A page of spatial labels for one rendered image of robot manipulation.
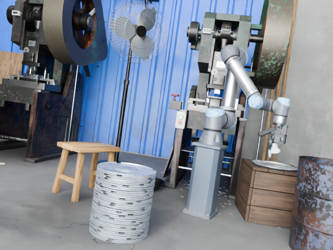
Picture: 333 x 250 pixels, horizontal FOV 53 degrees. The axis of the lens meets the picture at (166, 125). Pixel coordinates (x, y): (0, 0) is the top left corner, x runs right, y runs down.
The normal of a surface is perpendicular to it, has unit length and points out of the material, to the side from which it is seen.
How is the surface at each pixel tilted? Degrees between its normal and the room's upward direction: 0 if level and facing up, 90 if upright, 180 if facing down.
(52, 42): 131
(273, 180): 90
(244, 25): 90
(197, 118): 90
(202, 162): 90
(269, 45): 109
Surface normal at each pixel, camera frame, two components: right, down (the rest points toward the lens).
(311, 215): -0.84, -0.05
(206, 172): -0.44, -0.01
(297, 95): -0.17, 0.03
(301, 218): -0.96, -0.08
